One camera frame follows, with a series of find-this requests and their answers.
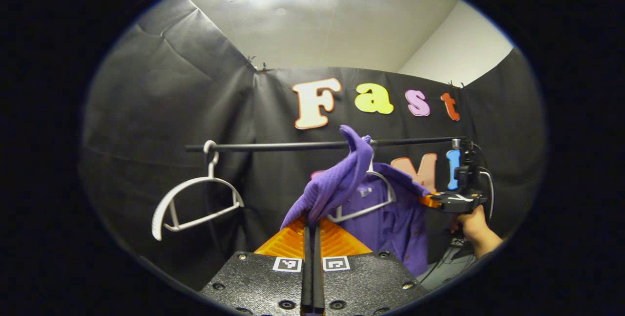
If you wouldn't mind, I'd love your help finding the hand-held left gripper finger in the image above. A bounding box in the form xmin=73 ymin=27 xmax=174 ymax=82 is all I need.
xmin=200 ymin=216 xmax=313 ymax=316
xmin=312 ymin=217 xmax=429 ymax=316

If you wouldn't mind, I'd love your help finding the black clothes rack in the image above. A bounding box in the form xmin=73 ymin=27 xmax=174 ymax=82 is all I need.
xmin=185 ymin=136 xmax=469 ymax=153

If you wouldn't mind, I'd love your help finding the empty white plastic hanger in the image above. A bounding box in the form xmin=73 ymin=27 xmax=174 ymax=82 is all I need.
xmin=151 ymin=140 xmax=245 ymax=242

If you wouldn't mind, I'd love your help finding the purple corduroy shirt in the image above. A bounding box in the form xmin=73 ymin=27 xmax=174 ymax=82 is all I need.
xmin=280 ymin=125 xmax=431 ymax=277

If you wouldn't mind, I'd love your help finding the black backdrop cloth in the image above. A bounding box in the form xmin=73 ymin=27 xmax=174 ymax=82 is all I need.
xmin=81 ymin=0 xmax=546 ymax=292

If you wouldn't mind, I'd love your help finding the white hanger holding shirt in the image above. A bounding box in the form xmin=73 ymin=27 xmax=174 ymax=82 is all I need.
xmin=326 ymin=160 xmax=397 ymax=223

